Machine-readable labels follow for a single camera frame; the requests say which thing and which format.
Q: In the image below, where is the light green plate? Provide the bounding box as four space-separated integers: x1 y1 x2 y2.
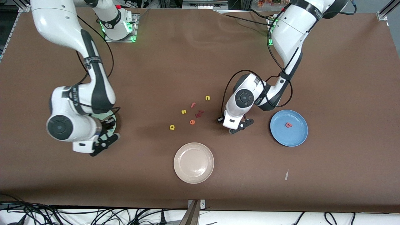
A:
92 113 118 139

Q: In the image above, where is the blue plate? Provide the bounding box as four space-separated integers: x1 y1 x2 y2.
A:
270 109 308 147

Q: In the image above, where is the beige plate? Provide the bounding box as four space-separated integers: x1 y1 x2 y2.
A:
173 142 215 184

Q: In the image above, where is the brown dried plant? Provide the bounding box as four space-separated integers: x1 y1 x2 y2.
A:
258 0 282 8

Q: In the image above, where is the grey metal equipment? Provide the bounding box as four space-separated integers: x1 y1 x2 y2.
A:
182 0 228 9

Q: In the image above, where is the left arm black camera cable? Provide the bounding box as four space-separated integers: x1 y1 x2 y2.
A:
221 0 357 118

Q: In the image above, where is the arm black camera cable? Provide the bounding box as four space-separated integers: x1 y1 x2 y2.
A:
221 0 357 118
75 14 122 122

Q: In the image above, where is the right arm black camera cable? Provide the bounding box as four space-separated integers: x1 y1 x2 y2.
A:
75 14 122 122

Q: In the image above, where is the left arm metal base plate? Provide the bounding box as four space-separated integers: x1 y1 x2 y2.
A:
267 16 275 47

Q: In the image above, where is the metal frame post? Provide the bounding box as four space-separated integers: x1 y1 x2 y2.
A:
179 199 207 225

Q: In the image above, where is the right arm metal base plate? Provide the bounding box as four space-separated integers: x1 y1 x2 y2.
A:
99 12 139 43

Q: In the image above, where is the black cable on table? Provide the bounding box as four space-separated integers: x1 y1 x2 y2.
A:
216 9 274 27

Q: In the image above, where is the aluminium table edge rail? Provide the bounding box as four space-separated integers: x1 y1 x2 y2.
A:
0 12 19 63

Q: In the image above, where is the aluminium frame profile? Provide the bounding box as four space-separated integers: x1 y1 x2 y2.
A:
377 0 400 22

